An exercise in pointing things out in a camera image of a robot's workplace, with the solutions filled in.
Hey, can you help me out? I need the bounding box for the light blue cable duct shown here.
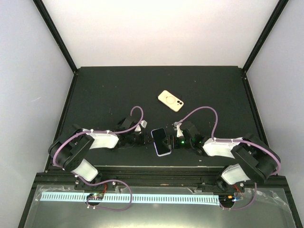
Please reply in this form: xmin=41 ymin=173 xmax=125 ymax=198
xmin=40 ymin=192 xmax=219 ymax=206

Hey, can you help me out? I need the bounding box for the right circuit board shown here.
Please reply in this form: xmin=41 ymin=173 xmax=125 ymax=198
xmin=221 ymin=195 xmax=244 ymax=202

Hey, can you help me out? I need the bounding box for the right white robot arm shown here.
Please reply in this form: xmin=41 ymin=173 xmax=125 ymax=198
xmin=158 ymin=121 xmax=281 ymax=191

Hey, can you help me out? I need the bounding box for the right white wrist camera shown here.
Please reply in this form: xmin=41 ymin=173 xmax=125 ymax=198
xmin=173 ymin=122 xmax=184 ymax=138

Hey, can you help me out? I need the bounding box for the left circuit board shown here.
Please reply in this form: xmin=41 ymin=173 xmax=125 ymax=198
xmin=86 ymin=193 xmax=104 ymax=200

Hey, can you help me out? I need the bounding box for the left black frame post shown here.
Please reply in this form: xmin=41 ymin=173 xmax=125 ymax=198
xmin=33 ymin=0 xmax=78 ymax=73

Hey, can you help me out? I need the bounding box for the lavender phone case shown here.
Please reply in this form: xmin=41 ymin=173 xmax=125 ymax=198
xmin=154 ymin=141 xmax=171 ymax=157

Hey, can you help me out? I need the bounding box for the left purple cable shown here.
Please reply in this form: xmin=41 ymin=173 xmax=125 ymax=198
xmin=52 ymin=106 xmax=144 ymax=211

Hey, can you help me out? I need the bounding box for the beige phone case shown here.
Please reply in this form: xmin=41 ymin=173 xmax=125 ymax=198
xmin=157 ymin=90 xmax=184 ymax=112

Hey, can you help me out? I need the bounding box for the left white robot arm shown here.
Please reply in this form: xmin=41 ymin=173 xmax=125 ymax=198
xmin=48 ymin=116 xmax=153 ymax=190

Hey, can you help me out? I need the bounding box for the teal phone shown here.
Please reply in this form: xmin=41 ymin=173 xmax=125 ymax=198
xmin=151 ymin=128 xmax=167 ymax=142

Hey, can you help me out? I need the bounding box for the right black frame post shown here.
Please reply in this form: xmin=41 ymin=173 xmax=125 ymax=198
xmin=242 ymin=0 xmax=289 ymax=73

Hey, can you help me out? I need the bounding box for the circuit board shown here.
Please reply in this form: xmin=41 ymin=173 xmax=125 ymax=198
xmin=221 ymin=195 xmax=244 ymax=202
xmin=86 ymin=193 xmax=104 ymax=200

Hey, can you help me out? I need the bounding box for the black front rail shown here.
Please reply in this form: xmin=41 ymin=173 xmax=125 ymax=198
xmin=30 ymin=166 xmax=289 ymax=188

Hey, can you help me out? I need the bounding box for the black phone case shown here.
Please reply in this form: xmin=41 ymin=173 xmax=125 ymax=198
xmin=115 ymin=118 xmax=130 ymax=132

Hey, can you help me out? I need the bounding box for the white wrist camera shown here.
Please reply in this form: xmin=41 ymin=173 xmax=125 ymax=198
xmin=134 ymin=120 xmax=147 ymax=132
xmin=173 ymin=122 xmax=184 ymax=138

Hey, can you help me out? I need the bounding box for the black frame post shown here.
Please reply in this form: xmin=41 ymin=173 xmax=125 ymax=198
xmin=33 ymin=0 xmax=78 ymax=73
xmin=242 ymin=0 xmax=289 ymax=73

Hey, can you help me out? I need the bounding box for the purple cable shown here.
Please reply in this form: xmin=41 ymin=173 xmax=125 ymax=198
xmin=174 ymin=106 xmax=282 ymax=211
xmin=52 ymin=106 xmax=144 ymax=211

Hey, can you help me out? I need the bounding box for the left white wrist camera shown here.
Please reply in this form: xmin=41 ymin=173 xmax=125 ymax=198
xmin=134 ymin=120 xmax=147 ymax=132

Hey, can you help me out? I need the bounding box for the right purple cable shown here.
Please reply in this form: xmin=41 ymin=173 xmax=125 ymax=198
xmin=174 ymin=106 xmax=282 ymax=211

